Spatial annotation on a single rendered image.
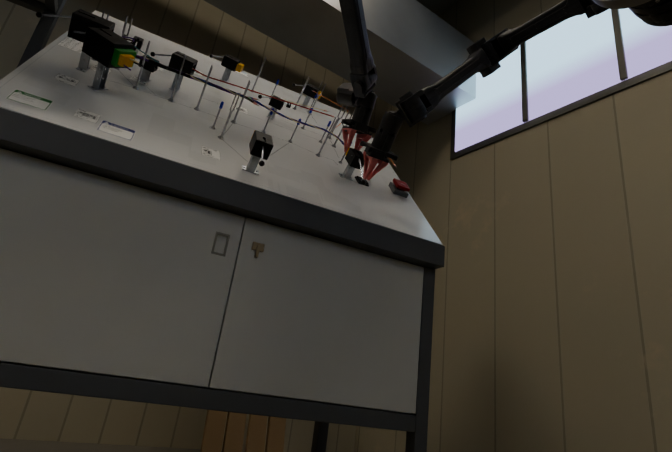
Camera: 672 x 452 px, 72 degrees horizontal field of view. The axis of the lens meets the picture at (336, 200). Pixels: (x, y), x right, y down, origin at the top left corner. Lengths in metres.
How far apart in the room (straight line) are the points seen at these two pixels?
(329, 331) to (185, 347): 0.35
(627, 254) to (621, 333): 0.38
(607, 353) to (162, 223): 2.16
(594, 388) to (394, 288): 1.55
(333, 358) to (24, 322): 0.66
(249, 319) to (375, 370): 0.36
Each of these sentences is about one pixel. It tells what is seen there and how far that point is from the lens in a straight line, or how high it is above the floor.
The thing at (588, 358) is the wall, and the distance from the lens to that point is 2.70.
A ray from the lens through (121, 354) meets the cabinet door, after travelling 1.08.
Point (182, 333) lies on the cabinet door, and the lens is 1.09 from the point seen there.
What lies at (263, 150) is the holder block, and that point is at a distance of 1.15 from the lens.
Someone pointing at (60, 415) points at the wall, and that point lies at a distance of 3.09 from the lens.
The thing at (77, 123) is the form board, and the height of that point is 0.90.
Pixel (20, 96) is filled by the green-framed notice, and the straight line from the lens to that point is 1.23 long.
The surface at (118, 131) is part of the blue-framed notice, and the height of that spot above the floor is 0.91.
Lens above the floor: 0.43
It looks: 22 degrees up
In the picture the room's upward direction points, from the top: 8 degrees clockwise
